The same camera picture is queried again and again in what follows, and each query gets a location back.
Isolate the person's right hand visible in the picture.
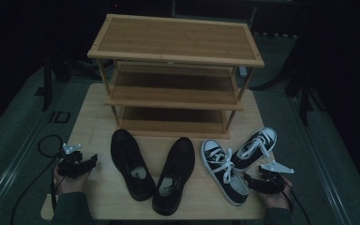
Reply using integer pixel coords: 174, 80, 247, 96
257, 176, 293, 210

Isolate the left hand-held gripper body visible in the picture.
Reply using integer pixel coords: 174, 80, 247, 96
56, 142, 87, 180

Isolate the black leather shoe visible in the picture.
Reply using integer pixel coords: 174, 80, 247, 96
151, 136, 197, 217
110, 128, 158, 203

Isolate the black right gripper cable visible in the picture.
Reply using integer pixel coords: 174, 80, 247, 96
280, 180, 311, 225

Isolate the black white canvas sneaker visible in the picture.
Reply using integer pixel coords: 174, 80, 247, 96
200, 139, 250, 207
230, 126, 278, 173

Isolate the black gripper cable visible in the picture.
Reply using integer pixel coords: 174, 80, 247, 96
280, 180, 311, 225
9, 134, 68, 225

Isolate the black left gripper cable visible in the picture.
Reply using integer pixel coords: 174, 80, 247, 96
9, 134, 68, 225

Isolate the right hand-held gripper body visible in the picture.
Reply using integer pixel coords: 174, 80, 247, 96
257, 159, 295, 196

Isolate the black tripod stand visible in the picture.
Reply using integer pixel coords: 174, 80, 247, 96
251, 37, 327, 127

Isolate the black metal stand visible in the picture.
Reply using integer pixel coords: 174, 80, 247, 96
34, 54, 73, 113

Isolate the wooden three-tier shoe rack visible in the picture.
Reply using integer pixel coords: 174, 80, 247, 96
86, 13, 265, 141

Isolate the person's left hand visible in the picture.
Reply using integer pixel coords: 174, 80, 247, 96
53, 165, 92, 197

